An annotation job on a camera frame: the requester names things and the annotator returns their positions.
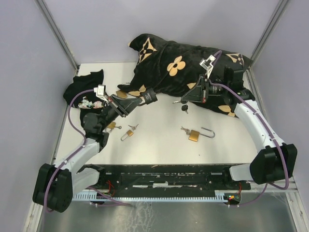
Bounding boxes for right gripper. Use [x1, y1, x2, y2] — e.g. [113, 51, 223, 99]
[182, 74, 229, 103]

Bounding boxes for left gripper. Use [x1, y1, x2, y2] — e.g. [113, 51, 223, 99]
[99, 94, 143, 131]

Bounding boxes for black-headed keys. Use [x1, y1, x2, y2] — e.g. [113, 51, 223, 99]
[173, 100, 188, 114]

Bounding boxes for medium brass padlock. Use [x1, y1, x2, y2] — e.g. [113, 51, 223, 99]
[105, 121, 122, 132]

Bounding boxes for small brass padlock long shackle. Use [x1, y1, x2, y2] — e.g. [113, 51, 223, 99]
[121, 130, 134, 142]

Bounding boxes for silver keys of large padlock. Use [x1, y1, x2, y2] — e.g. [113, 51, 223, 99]
[181, 127, 191, 135]

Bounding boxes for large brass padlock long shackle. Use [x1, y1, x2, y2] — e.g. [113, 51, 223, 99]
[187, 127, 216, 142]

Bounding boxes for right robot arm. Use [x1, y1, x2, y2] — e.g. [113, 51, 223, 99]
[181, 67, 297, 190]

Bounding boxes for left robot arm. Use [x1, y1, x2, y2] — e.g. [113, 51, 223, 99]
[32, 94, 142, 213]

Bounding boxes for brass padlock near pillow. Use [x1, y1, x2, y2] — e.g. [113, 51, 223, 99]
[116, 90, 127, 99]

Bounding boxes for black floral pillow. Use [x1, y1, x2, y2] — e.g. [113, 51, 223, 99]
[117, 33, 253, 117]

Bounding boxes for black printed garment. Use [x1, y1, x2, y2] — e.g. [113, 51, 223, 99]
[63, 69, 107, 128]

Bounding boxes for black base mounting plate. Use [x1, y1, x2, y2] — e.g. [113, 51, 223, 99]
[87, 164, 251, 195]

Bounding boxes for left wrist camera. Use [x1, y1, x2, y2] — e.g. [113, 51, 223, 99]
[94, 85, 110, 104]

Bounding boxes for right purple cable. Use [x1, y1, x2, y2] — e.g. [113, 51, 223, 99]
[209, 50, 290, 208]

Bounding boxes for purple cable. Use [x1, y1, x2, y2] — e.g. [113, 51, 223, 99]
[44, 88, 132, 213]
[209, 50, 290, 208]

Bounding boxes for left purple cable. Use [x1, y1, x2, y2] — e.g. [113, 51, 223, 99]
[44, 88, 132, 213]

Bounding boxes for slotted cable duct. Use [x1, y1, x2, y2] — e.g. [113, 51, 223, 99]
[72, 189, 242, 202]

